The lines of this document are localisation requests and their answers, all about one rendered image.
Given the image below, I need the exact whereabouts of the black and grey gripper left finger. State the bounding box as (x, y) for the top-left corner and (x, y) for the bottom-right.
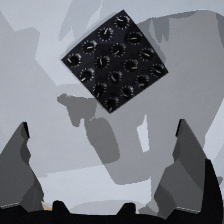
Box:
(0, 122), (44, 224)

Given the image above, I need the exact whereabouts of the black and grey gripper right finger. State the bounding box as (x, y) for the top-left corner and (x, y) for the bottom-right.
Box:
(154, 119), (223, 224)

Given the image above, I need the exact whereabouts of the black knob box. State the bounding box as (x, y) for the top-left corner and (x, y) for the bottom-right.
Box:
(61, 9), (169, 114)

